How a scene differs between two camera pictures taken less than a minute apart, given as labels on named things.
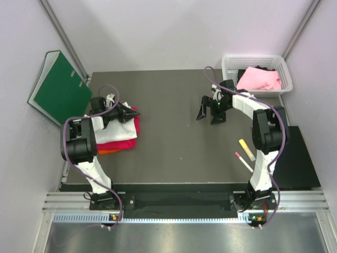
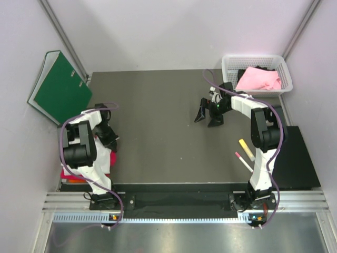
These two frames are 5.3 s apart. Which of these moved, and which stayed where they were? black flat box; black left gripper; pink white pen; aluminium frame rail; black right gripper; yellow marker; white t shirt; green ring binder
Moved: black left gripper; white t shirt
Stayed: yellow marker; aluminium frame rail; pink white pen; black flat box; green ring binder; black right gripper
